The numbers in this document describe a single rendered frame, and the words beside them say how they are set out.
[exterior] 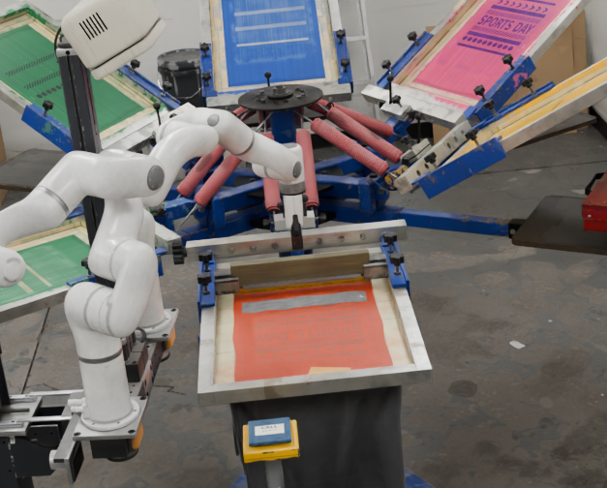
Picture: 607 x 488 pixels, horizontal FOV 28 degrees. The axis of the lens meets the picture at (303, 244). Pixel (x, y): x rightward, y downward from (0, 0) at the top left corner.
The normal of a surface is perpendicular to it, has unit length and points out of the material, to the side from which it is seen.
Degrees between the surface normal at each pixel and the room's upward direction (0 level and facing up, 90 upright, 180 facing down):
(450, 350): 0
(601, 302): 0
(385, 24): 90
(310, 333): 0
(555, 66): 78
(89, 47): 90
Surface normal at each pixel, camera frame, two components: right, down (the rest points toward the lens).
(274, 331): -0.09, -0.92
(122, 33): -0.06, 0.40
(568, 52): 0.04, 0.18
